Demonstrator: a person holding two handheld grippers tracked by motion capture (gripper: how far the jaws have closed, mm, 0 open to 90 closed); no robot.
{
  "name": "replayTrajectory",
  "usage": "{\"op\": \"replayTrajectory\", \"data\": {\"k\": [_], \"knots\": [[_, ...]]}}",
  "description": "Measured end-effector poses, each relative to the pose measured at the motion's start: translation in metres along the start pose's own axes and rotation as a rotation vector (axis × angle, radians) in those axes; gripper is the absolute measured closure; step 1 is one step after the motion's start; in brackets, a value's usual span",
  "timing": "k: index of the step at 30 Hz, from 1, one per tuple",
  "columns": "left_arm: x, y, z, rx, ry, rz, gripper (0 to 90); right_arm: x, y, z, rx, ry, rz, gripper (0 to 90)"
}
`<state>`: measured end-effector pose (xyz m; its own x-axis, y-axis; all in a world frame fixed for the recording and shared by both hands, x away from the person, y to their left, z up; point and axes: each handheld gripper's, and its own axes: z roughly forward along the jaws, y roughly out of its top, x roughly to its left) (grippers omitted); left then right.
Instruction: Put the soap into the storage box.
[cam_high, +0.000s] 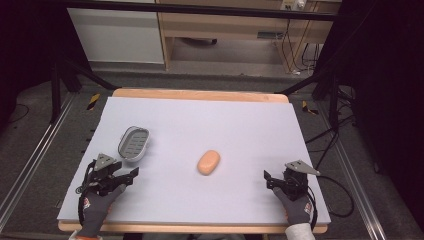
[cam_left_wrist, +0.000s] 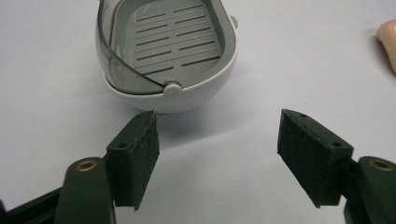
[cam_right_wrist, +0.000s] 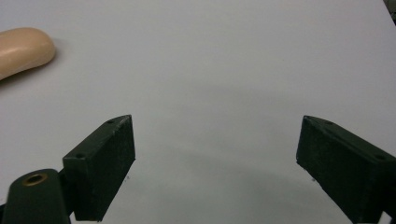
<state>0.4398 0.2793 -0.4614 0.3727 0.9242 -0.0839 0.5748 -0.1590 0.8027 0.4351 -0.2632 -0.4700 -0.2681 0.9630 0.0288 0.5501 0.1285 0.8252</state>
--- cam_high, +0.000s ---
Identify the grey soap dish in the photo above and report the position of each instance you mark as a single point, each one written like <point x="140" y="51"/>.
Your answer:
<point x="134" y="144"/>

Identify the lilac table mat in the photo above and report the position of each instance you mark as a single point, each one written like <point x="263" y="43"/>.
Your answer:
<point x="206" y="200"/>

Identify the white power strip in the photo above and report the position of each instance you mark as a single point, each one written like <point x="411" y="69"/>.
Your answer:
<point x="293" y="4"/>

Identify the white cabinet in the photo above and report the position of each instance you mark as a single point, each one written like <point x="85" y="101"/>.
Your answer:
<point x="116" y="36"/>

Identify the orange bread roll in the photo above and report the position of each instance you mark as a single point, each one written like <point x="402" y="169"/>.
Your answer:
<point x="209" y="162"/>

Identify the yellow black floor marker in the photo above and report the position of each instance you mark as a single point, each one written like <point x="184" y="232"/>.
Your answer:
<point x="93" y="101"/>
<point x="309" y="108"/>

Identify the person's left hand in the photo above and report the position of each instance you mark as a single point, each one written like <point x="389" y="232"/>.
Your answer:
<point x="96" y="210"/>

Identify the metal floor rail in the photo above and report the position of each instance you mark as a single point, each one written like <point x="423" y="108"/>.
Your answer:
<point x="31" y="160"/>
<point x="356" y="186"/>

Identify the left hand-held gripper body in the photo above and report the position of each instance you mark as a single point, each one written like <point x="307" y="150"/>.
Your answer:
<point x="104" y="166"/>

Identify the person's right hand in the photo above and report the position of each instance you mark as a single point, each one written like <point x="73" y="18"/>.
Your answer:
<point x="296" y="210"/>

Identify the black metal frame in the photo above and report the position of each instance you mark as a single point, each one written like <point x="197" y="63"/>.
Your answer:
<point x="200" y="9"/>

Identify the wooden table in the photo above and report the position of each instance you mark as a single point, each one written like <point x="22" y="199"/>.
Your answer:
<point x="200" y="95"/>

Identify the wooden desk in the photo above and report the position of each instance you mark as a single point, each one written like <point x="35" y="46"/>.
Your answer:
<point x="226" y="25"/>

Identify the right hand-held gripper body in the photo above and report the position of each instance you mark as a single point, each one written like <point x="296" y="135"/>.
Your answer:
<point x="296" y="178"/>

